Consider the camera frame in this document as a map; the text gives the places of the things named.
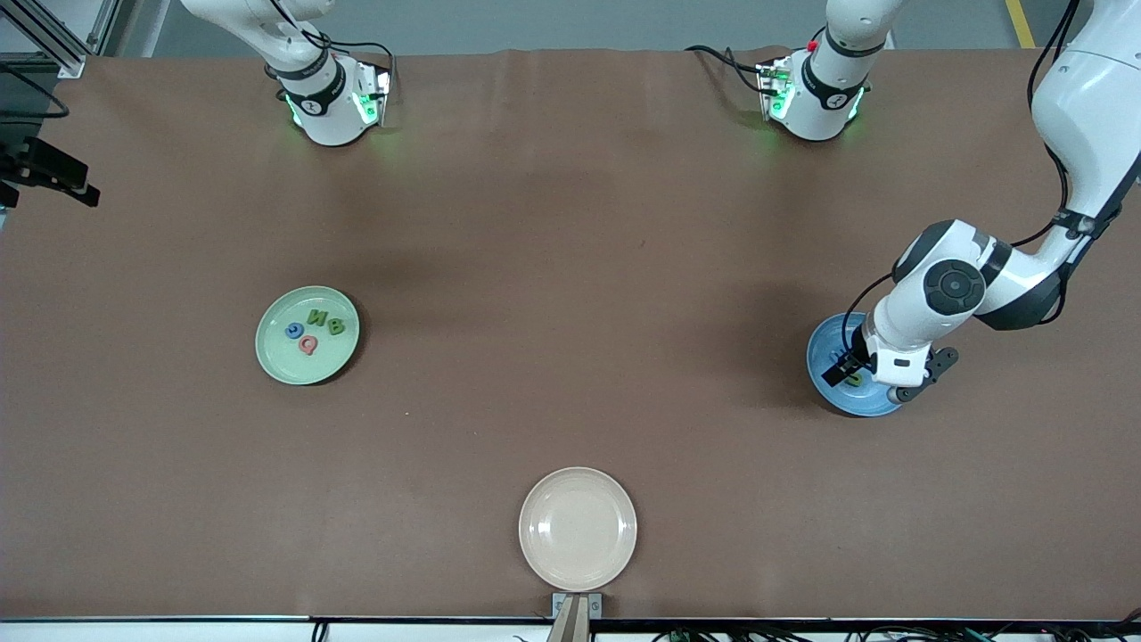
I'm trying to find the blue plastic plate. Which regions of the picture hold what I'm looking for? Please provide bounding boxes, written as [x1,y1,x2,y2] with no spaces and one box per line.
[807,312,907,418]

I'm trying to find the green plastic plate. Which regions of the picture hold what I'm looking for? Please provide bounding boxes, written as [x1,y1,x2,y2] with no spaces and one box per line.
[255,285,361,386]

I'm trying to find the brown table mat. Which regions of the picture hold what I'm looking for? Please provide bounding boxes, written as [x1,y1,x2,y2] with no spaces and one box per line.
[0,46,1141,622]

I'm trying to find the cream plastic plate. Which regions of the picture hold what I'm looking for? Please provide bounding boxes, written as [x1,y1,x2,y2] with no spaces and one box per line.
[519,466,638,592]

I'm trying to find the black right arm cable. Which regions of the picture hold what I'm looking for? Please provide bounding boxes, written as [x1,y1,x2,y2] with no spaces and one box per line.
[0,61,70,121]

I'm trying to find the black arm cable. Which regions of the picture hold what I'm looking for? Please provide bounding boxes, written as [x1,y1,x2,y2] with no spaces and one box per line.
[841,0,1084,358]
[0,61,70,121]

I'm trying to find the aluminium frame profile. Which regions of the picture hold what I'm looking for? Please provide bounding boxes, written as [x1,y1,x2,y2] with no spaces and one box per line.
[0,0,121,79]

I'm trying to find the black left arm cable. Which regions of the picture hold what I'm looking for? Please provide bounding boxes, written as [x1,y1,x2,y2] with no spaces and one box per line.
[841,0,1084,358]

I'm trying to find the black base cable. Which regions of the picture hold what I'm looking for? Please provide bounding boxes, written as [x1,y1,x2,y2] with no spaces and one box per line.
[308,34,398,90]
[685,45,769,95]

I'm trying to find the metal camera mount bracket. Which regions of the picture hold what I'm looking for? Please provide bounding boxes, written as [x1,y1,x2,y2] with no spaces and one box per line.
[551,592,603,642]

